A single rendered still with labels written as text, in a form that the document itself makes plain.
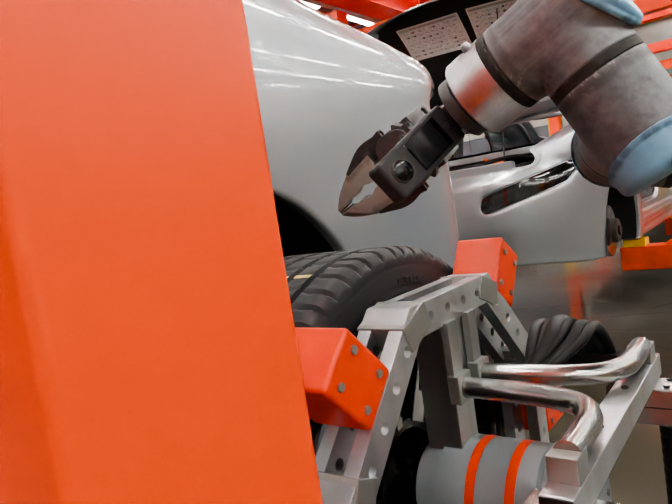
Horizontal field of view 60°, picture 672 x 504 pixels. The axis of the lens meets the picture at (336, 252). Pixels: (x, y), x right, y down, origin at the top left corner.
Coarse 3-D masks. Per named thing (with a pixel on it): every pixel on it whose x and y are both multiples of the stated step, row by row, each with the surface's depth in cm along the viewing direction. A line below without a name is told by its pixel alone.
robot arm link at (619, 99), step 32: (608, 64) 50; (640, 64) 50; (576, 96) 52; (608, 96) 51; (640, 96) 50; (576, 128) 55; (608, 128) 51; (640, 128) 50; (608, 160) 53; (640, 160) 50
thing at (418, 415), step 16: (416, 368) 86; (416, 384) 85; (416, 400) 85; (480, 400) 100; (400, 416) 81; (416, 416) 85; (480, 416) 101; (320, 432) 64; (400, 432) 81; (416, 432) 88; (480, 432) 101; (400, 448) 88; (416, 448) 90; (400, 464) 88; (416, 464) 90; (384, 480) 77; (400, 480) 87; (384, 496) 77; (400, 496) 87
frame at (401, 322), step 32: (448, 288) 74; (480, 288) 80; (384, 320) 66; (416, 320) 66; (480, 320) 89; (512, 320) 89; (384, 352) 63; (416, 352) 66; (512, 352) 92; (384, 416) 60; (512, 416) 97; (544, 416) 96; (320, 448) 60; (352, 448) 58; (384, 448) 59; (320, 480) 58; (352, 480) 56
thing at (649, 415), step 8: (608, 384) 79; (656, 384) 76; (664, 384) 76; (608, 392) 78; (656, 392) 75; (664, 392) 74; (648, 400) 76; (656, 400) 75; (664, 400) 74; (648, 408) 76; (656, 408) 75; (664, 408) 74; (640, 416) 76; (648, 416) 76; (656, 416) 75; (664, 416) 75; (656, 424) 75; (664, 424) 75
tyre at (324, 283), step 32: (288, 256) 91; (320, 256) 83; (352, 256) 77; (384, 256) 78; (416, 256) 84; (320, 288) 70; (352, 288) 71; (384, 288) 76; (416, 288) 83; (320, 320) 66; (352, 320) 70
